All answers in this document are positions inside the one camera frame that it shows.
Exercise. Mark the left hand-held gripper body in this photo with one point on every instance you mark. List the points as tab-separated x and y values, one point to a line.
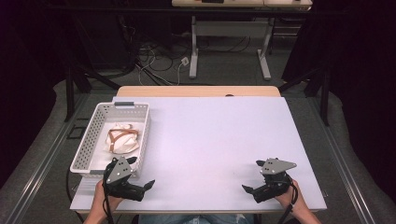
120	172

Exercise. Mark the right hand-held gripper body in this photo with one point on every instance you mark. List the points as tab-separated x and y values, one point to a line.
275	182

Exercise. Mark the white perforated plastic basket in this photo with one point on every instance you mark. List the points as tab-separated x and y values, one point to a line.
93	140

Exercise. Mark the person's right hand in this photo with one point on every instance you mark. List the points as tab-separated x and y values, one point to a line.
295	200

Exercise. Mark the person's left hand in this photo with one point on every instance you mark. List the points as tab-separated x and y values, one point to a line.
102	200

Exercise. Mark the white table board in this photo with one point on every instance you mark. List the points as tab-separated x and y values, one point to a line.
211	140

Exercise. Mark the black metal stand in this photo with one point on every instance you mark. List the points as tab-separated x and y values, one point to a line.
73	90
323	93

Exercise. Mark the wooden table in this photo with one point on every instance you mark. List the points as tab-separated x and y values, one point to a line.
193	91

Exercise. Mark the white power adapter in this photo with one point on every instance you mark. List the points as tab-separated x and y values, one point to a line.
185	61

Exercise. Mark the black curtain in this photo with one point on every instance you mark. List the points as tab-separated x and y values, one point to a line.
358	62
28	77

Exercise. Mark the aluminium floor rail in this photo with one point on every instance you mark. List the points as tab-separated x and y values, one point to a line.
342	161
40	168

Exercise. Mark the white frame desk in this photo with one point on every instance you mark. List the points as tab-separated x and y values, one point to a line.
230	29

